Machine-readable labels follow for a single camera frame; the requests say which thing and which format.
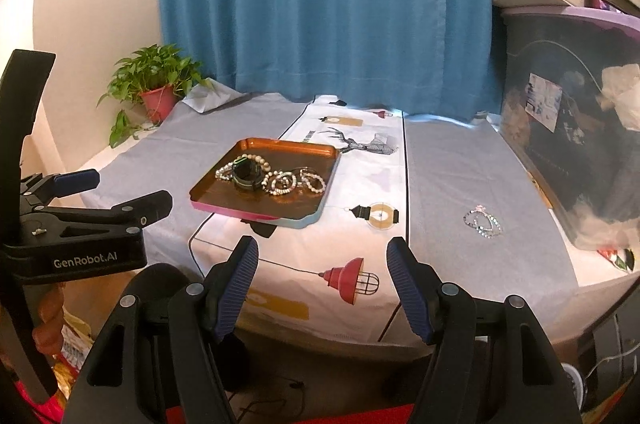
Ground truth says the white round object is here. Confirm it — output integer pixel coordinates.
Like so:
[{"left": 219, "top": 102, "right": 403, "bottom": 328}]
[{"left": 560, "top": 361, "right": 589, "bottom": 410}]

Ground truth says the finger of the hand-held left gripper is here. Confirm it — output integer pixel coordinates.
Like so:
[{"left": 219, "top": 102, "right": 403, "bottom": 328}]
[
  {"left": 20, "top": 169, "right": 101, "bottom": 206},
  {"left": 20, "top": 190, "right": 174, "bottom": 246}
]

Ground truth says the clear plastic storage bin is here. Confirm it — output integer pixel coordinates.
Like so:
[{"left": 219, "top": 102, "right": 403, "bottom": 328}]
[{"left": 500, "top": 6, "right": 640, "bottom": 251}]

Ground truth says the person's left hand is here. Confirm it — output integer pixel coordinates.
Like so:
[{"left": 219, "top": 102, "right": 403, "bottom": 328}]
[{"left": 31, "top": 290, "right": 66, "bottom": 359}]

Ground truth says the blue curtain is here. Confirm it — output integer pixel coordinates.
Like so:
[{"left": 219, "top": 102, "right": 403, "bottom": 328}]
[{"left": 159, "top": 0, "right": 494, "bottom": 123}]

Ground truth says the red green packet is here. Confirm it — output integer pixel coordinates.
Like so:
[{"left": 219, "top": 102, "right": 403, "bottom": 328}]
[{"left": 597, "top": 247, "right": 636, "bottom": 275}]

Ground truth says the white plastic sheet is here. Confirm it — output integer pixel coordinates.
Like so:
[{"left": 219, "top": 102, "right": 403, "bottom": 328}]
[{"left": 181, "top": 79, "right": 252, "bottom": 114}]

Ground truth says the pearl and green bead bracelet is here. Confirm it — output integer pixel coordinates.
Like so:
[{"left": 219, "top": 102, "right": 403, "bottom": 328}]
[{"left": 215, "top": 154, "right": 274, "bottom": 181}]

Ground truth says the red yellow printed clothing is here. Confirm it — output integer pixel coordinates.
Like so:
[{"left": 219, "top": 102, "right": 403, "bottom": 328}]
[{"left": 0, "top": 299, "right": 416, "bottom": 424}]

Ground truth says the orange metal tray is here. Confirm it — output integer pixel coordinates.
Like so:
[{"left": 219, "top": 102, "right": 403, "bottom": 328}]
[{"left": 189, "top": 137, "right": 342, "bottom": 230}]

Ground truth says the dark bracelet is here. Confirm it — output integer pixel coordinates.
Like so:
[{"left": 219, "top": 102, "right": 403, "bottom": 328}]
[{"left": 231, "top": 158, "right": 266, "bottom": 191}]

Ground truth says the red white bead bracelet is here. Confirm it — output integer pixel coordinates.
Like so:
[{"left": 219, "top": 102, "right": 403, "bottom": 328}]
[{"left": 462, "top": 204, "right": 501, "bottom": 227}]

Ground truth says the clear crystal bracelet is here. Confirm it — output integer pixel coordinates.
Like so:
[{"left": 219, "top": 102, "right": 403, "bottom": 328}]
[{"left": 465, "top": 210, "right": 504, "bottom": 239}]

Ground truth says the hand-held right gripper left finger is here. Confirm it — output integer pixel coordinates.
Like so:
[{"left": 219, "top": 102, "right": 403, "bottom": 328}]
[{"left": 65, "top": 235, "right": 260, "bottom": 424}]

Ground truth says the green plant in red pot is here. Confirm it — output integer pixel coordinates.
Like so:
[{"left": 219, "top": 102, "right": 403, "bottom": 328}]
[{"left": 97, "top": 44, "right": 214, "bottom": 150}]

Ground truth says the black cable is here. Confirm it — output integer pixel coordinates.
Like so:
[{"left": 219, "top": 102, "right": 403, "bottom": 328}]
[{"left": 239, "top": 379, "right": 308, "bottom": 421}]

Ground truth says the white paper label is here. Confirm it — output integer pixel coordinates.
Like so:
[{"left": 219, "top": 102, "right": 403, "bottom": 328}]
[{"left": 525, "top": 73, "right": 564, "bottom": 133}]

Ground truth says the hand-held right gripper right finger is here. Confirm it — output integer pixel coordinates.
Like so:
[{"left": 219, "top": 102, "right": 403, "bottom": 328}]
[{"left": 386, "top": 237, "right": 585, "bottom": 424}]

